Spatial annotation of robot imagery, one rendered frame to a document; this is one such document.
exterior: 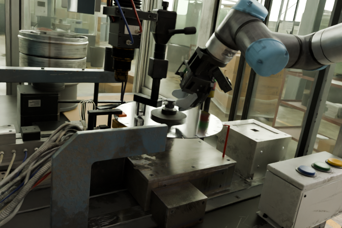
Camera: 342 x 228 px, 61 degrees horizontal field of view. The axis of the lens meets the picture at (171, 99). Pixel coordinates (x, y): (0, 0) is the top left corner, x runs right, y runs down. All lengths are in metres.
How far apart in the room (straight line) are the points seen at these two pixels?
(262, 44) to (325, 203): 0.49
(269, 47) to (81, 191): 0.47
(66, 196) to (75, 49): 0.87
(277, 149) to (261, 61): 0.51
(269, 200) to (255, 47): 0.42
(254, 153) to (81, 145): 0.58
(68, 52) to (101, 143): 0.82
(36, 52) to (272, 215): 1.09
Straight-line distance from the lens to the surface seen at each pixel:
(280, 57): 0.61
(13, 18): 1.75
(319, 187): 0.85
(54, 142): 0.75
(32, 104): 1.11
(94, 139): 0.59
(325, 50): 0.66
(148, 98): 0.80
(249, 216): 0.87
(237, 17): 0.68
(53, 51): 1.35
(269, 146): 1.02
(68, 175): 0.61
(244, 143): 1.00
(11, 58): 1.77
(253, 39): 0.63
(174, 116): 0.85
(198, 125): 0.84
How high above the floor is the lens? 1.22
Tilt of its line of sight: 14 degrees down
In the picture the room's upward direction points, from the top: 8 degrees clockwise
